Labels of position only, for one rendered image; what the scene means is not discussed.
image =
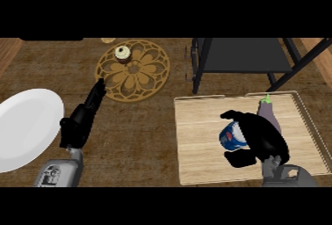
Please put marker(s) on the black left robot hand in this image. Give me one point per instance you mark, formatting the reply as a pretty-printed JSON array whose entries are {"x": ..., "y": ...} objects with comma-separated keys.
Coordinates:
[{"x": 81, "y": 117}]

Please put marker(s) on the black tiered shelf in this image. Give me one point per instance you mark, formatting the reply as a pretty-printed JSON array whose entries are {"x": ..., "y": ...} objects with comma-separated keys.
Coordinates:
[{"x": 246, "y": 55}]

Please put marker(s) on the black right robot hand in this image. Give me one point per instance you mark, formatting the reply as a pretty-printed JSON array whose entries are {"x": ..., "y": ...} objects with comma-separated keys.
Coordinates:
[{"x": 261, "y": 133}]

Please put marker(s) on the small tan round object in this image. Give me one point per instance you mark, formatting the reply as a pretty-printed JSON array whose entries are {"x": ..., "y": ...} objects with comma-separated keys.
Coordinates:
[{"x": 108, "y": 40}]

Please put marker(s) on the white plate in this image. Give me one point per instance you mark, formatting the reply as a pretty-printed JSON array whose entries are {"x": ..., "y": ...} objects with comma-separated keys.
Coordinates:
[{"x": 25, "y": 129}]

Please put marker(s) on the round brown floral placemat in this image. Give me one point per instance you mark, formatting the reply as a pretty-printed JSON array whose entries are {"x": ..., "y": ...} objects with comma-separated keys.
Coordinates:
[{"x": 133, "y": 71}]

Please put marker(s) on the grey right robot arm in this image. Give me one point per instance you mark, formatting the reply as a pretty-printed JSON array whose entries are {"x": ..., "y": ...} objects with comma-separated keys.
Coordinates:
[{"x": 285, "y": 174}]

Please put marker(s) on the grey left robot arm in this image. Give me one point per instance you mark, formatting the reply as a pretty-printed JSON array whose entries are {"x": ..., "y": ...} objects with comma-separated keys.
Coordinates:
[{"x": 60, "y": 172}]

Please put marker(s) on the blue and white can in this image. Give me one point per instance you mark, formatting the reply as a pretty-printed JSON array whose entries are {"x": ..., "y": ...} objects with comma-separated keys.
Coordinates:
[{"x": 230, "y": 136}]

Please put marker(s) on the pale wooden tray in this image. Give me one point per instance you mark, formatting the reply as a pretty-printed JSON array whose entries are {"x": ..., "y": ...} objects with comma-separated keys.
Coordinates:
[{"x": 202, "y": 140}]

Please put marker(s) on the purple eggplant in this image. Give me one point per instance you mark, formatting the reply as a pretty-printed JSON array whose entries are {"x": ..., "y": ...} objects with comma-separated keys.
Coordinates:
[{"x": 271, "y": 115}]

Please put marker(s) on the cupcake with cream frosting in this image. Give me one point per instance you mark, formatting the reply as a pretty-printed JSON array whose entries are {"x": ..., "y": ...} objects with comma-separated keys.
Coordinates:
[{"x": 122, "y": 53}]

